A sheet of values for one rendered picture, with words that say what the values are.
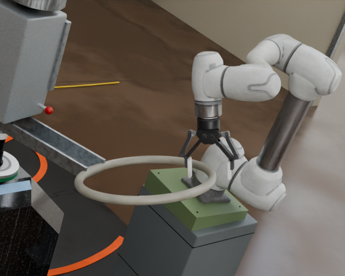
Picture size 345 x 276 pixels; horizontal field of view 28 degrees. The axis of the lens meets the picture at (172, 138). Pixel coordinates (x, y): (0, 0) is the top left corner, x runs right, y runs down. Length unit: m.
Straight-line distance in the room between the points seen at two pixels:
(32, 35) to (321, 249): 3.00
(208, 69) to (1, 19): 0.77
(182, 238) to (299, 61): 0.92
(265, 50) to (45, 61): 0.81
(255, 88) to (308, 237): 2.94
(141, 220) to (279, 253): 1.66
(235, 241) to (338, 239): 2.06
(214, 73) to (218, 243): 1.09
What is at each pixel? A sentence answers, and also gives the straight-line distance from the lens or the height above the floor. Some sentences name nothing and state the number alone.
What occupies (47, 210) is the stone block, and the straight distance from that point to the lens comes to 3.00.
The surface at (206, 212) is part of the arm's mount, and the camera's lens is 2.95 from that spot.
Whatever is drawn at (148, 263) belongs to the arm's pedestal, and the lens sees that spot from 3.17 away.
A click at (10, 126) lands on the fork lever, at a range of 2.62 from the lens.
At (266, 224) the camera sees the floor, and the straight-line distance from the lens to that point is 4.89.
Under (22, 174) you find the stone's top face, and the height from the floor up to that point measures 0.83.
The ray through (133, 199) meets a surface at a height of 1.23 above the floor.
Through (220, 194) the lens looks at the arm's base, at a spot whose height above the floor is 0.90.
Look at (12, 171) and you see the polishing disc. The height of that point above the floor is 0.88.
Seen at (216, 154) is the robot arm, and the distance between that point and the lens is 2.96.
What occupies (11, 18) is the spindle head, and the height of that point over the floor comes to 1.52.
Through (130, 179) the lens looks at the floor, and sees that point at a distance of 4.77.
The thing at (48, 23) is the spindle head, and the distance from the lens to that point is 2.51.
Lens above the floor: 2.32
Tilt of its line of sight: 25 degrees down
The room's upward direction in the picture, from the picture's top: 20 degrees clockwise
